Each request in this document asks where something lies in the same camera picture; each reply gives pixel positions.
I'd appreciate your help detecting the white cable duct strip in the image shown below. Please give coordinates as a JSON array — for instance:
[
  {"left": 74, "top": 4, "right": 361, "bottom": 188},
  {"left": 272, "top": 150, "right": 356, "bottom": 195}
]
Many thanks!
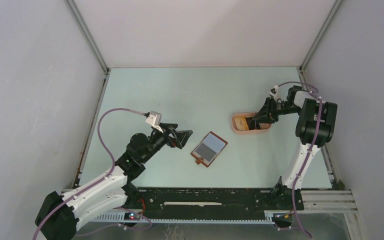
[{"left": 89, "top": 211, "right": 274, "bottom": 225}]

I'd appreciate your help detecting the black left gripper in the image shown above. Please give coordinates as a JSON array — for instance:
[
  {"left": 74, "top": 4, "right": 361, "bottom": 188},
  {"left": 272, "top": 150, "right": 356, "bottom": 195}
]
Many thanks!
[{"left": 140, "top": 122, "right": 192, "bottom": 163}]

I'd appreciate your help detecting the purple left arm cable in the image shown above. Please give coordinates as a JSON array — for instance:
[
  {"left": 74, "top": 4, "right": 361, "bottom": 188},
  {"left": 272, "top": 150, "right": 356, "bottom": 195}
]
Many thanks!
[{"left": 32, "top": 107, "right": 153, "bottom": 240}]

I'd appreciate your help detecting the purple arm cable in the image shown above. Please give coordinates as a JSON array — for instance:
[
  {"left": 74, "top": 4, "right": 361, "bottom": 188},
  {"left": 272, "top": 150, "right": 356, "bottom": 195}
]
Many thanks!
[
  {"left": 276, "top": 81, "right": 324, "bottom": 239},
  {"left": 32, "top": 107, "right": 153, "bottom": 240}
]

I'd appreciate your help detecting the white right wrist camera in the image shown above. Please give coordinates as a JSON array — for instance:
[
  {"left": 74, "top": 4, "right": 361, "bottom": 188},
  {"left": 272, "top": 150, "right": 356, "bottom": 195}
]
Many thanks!
[{"left": 269, "top": 85, "right": 281, "bottom": 102}]

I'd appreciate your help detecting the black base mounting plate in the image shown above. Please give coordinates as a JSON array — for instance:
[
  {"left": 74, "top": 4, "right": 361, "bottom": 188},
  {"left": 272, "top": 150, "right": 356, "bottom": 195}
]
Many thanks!
[{"left": 122, "top": 187, "right": 304, "bottom": 221}]

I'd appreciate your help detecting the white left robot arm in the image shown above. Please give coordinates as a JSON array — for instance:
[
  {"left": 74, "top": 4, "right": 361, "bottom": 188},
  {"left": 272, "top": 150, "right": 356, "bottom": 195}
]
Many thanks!
[{"left": 34, "top": 123, "right": 193, "bottom": 240}]

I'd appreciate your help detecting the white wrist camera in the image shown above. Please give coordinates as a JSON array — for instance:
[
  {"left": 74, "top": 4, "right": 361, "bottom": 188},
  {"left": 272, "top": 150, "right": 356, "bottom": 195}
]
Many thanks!
[
  {"left": 269, "top": 85, "right": 281, "bottom": 102},
  {"left": 145, "top": 111, "right": 164, "bottom": 133}
]

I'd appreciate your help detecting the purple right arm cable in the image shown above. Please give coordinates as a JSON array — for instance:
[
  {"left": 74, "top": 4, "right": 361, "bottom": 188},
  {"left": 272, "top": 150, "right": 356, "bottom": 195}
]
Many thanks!
[{"left": 276, "top": 81, "right": 324, "bottom": 239}]

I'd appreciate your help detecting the aluminium frame rail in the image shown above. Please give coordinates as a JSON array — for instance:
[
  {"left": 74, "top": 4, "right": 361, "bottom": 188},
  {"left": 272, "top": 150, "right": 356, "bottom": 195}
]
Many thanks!
[{"left": 56, "top": 188, "right": 359, "bottom": 214}]

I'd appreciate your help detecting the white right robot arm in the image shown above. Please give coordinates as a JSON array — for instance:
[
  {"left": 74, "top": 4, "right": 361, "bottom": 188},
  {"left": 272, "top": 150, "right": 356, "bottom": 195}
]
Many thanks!
[{"left": 248, "top": 81, "right": 338, "bottom": 209}]

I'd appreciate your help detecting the brown leather card holder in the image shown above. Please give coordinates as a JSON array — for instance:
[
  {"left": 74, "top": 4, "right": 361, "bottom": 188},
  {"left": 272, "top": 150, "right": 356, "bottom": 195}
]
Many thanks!
[{"left": 190, "top": 131, "right": 228, "bottom": 168}]

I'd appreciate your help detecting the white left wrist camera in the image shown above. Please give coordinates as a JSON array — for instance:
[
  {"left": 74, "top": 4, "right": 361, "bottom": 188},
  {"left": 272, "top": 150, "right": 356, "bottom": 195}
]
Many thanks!
[{"left": 145, "top": 111, "right": 164, "bottom": 133}]

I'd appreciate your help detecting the pink plastic tray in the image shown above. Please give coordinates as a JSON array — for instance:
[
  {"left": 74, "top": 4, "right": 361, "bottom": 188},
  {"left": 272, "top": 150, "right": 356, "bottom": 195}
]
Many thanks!
[{"left": 231, "top": 112, "right": 272, "bottom": 135}]

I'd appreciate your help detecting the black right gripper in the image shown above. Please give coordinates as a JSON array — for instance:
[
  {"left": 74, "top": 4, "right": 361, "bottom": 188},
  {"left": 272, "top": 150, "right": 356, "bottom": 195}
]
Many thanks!
[{"left": 253, "top": 96, "right": 302, "bottom": 124}]

